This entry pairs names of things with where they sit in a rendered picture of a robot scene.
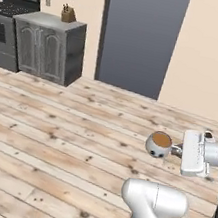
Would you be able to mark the grey wall socket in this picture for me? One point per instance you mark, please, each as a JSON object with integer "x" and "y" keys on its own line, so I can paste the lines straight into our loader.
{"x": 48, "y": 1}

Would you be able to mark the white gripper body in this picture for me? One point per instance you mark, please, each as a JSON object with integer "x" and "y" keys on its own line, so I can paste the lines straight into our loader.
{"x": 192, "y": 154}

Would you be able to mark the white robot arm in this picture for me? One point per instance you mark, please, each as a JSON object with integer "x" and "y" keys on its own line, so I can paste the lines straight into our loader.
{"x": 152, "y": 203}

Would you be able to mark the dark grey oven with hob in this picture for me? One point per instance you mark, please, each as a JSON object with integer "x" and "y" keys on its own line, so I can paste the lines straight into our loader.
{"x": 6, "y": 28}

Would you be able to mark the brown knife block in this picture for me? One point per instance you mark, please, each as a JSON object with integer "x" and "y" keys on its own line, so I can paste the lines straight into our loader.
{"x": 68, "y": 16}

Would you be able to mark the dark grey doorway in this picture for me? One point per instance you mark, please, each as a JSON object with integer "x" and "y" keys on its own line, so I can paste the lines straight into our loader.
{"x": 140, "y": 38}

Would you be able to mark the grey base cupboard run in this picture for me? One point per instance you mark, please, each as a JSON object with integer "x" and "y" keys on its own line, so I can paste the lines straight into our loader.
{"x": 47, "y": 49}

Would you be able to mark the white mug of coffee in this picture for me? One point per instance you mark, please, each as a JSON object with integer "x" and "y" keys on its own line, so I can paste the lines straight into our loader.
{"x": 158, "y": 144}

